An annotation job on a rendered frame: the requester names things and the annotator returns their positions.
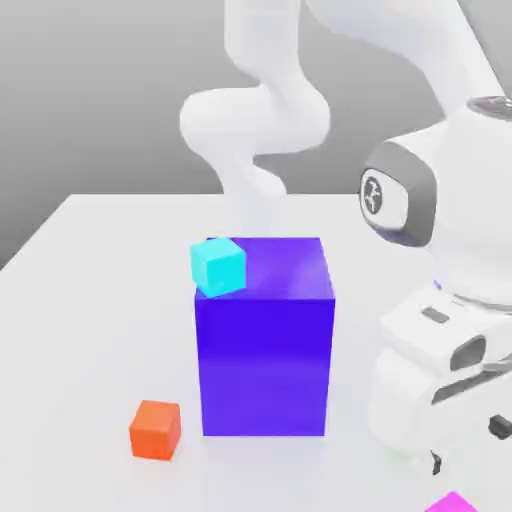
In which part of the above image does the small cyan cube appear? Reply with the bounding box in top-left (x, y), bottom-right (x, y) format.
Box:
top-left (189, 236), bottom-right (248, 300)

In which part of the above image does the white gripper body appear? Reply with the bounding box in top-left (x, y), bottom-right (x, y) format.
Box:
top-left (367, 347), bottom-right (512, 457)

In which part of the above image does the small orange cube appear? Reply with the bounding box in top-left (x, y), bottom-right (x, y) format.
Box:
top-left (128, 399), bottom-right (182, 463)

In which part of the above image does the small magenta cube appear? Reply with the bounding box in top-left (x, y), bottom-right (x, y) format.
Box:
top-left (423, 490), bottom-right (480, 512)

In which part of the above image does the large blue box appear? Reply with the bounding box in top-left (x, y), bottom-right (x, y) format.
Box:
top-left (194, 236), bottom-right (336, 438)

